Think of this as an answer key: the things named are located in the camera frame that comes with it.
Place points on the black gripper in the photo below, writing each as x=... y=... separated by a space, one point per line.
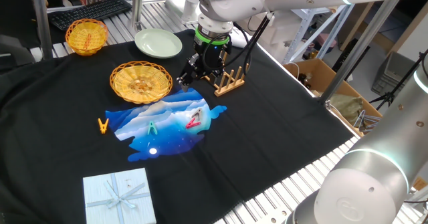
x=209 y=57

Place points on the woven wicker basket dish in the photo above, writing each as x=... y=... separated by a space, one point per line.
x=141 y=82

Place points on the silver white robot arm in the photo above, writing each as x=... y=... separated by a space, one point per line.
x=368 y=190

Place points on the wooden dish rack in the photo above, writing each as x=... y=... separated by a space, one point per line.
x=230 y=86

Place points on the metal shelf rack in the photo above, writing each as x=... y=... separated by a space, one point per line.
x=311 y=33

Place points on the grey brown clothespin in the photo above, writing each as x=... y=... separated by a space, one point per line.
x=197 y=114

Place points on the red clothespin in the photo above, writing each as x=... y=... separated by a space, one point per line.
x=193 y=124

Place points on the pale green plate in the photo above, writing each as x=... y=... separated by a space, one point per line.
x=158 y=43

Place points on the teal clothespin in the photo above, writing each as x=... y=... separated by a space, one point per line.
x=152 y=128

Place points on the black cloth with blue print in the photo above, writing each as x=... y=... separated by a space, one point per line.
x=267 y=133

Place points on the orange brown clothespin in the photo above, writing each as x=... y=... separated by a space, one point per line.
x=87 y=41

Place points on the cardboard box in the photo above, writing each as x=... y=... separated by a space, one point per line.
x=321 y=75

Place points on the deep woven wicker basket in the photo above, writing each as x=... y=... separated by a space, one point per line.
x=87 y=38

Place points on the black keyboard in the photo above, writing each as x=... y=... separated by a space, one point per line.
x=90 y=11

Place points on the light blue gift box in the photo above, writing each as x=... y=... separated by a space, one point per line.
x=118 y=197

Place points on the olive cloth bag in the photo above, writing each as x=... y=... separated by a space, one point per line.
x=347 y=107

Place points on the black tripod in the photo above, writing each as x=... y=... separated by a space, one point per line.
x=389 y=95

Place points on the grey plastic crate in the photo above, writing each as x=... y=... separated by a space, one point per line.
x=391 y=73

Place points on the white pedestal stand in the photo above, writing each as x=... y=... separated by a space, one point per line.
x=189 y=8

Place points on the aluminium frame post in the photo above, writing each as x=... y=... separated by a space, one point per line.
x=357 y=50
x=41 y=23
x=137 y=6

